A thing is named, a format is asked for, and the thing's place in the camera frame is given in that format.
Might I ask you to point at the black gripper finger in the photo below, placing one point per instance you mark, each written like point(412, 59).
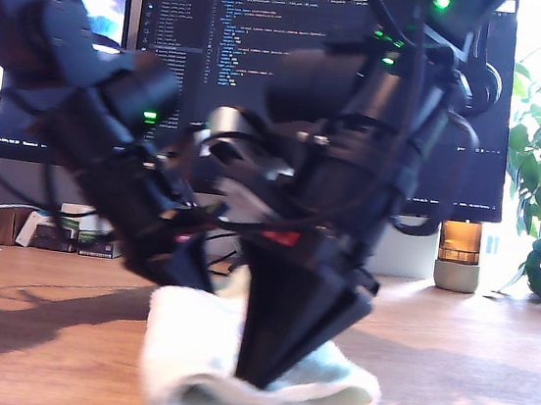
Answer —
point(329, 328)
point(179, 265)
point(278, 302)

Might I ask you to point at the pastel checked tea towel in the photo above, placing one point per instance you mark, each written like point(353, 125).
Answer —
point(194, 341)

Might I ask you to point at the green and white box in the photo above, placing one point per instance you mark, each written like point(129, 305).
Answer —
point(92, 245)

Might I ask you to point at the small dark grey box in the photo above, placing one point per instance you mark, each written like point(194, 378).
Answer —
point(50, 231)
point(48, 243)

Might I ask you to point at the amber bottle in green cup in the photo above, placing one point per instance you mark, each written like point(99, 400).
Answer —
point(456, 279)

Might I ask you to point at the white box with teal edge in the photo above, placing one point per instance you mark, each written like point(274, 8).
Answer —
point(24, 234)

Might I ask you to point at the brown cardboard box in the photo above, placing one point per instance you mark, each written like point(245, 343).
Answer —
point(5, 229)

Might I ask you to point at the small white blue-barred device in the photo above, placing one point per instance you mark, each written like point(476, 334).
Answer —
point(492, 244)

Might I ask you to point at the black Huawei monitor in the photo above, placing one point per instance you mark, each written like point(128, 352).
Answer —
point(232, 35)

